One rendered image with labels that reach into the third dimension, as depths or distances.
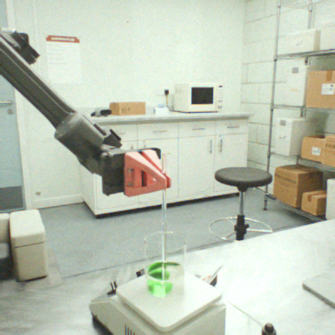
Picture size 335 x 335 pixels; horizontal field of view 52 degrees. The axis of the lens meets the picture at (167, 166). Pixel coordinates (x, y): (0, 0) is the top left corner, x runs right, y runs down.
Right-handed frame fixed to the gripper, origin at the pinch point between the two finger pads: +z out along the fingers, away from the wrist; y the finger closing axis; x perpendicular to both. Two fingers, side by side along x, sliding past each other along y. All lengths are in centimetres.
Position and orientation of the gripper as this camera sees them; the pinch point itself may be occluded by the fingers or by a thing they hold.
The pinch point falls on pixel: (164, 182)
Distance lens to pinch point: 46.9
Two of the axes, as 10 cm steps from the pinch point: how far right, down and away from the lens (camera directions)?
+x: 0.0, 9.8, 2.2
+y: 8.0, -1.3, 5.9
